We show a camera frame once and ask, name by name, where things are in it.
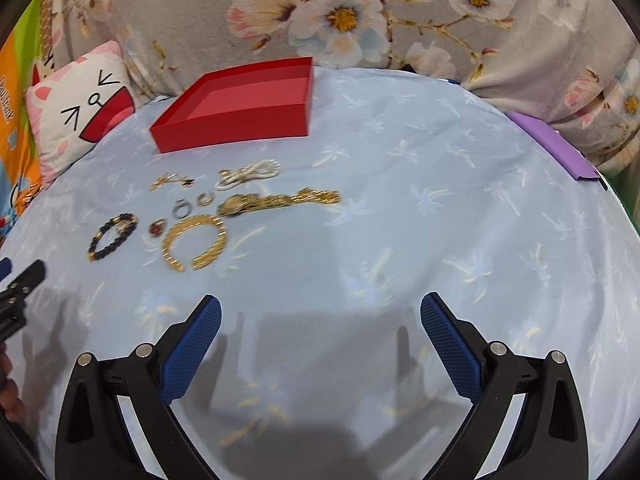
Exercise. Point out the purple box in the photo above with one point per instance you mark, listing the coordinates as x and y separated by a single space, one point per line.
555 145

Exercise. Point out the red jewelry tray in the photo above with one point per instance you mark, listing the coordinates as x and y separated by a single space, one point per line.
256 101

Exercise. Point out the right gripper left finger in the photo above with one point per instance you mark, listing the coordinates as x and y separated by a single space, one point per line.
93 441

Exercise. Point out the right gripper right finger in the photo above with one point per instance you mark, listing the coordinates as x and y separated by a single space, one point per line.
549 439

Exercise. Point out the gold cuff bangle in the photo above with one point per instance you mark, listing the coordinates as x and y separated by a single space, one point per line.
196 241

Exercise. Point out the light blue patterned cloth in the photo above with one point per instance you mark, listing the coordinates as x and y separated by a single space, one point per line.
322 370

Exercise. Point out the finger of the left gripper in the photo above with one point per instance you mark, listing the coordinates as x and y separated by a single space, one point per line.
13 299
5 268

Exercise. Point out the gold wristwatch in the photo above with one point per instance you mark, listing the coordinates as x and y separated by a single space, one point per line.
242 203

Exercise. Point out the grey floral blanket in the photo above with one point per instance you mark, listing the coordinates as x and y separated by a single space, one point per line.
572 63

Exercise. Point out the gold hoop earring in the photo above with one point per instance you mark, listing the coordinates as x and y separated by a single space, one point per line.
205 199

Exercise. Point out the person's left hand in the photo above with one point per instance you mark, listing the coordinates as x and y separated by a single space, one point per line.
11 403

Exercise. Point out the colourful cartoon sheet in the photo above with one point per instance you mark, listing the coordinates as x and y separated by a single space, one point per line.
26 58

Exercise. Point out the white cat face pillow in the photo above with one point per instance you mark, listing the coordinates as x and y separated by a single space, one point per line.
72 110

